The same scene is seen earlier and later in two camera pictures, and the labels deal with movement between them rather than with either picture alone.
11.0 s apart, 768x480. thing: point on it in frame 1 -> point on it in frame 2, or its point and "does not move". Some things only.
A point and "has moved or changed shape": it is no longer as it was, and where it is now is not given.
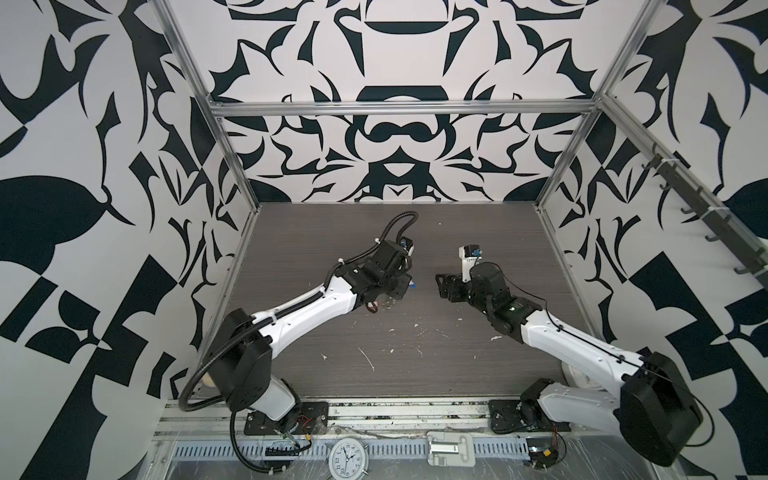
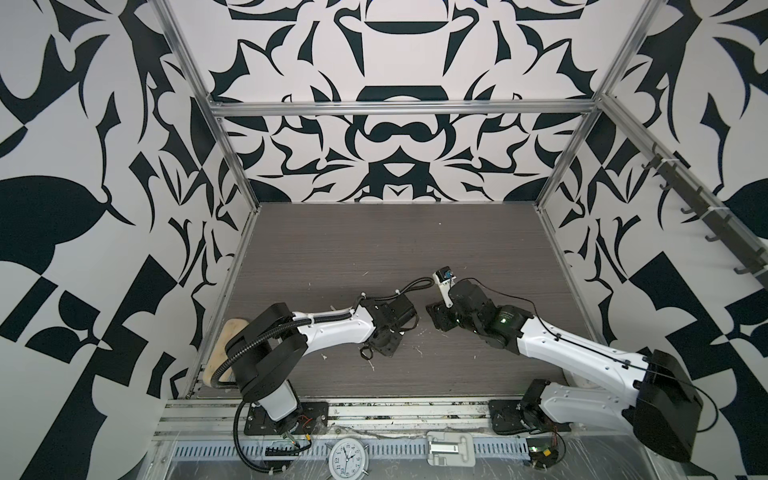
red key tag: (373, 306) has moved or changed shape
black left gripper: (404, 281) -> (393, 349)
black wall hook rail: (713, 215) does not move
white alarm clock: (347, 459) does not move
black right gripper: (444, 289) -> (439, 315)
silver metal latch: (450, 449) does not move
